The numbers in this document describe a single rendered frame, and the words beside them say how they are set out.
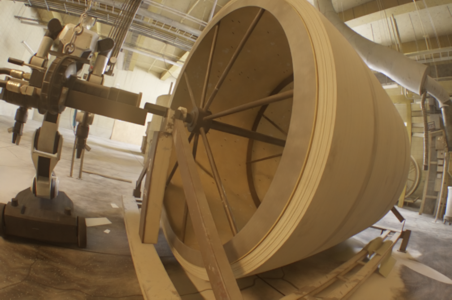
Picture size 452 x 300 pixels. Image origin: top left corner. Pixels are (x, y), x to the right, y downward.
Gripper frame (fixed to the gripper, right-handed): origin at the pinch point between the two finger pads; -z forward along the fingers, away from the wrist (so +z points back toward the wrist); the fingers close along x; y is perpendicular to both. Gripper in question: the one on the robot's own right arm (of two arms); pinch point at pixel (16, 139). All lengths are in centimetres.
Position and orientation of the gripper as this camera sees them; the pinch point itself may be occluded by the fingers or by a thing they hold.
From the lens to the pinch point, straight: 143.6
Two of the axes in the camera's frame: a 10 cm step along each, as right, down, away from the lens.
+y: 7.1, 2.1, 6.7
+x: 7.1, -1.5, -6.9
